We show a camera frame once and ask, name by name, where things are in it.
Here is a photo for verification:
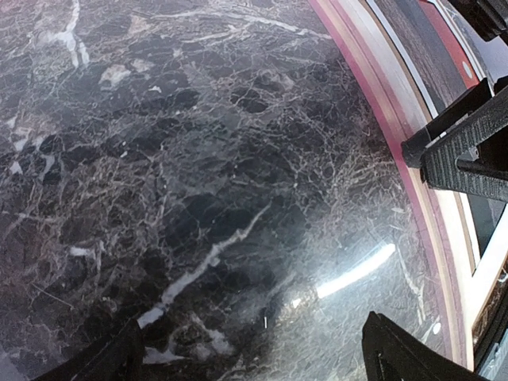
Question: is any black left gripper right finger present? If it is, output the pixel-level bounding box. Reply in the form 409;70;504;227
362;311;484;381

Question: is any brown cardboard backing board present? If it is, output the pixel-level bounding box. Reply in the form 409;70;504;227
456;193;507;351

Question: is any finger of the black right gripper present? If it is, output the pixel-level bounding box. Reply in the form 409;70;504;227
401;78;491;168
421;87;507;202

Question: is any red and grey photo print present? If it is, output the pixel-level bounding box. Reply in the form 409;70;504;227
375;0;497;275

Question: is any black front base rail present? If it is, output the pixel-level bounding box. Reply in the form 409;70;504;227
475;317;507;380

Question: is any white mat board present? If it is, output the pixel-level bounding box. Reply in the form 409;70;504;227
368;1;507;329

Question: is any light wooden picture frame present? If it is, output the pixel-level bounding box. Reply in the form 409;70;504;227
310;1;474;369

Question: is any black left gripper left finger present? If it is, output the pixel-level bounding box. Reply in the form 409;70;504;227
35;319;144;380

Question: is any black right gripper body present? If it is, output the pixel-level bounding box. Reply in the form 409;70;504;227
452;0;507;42

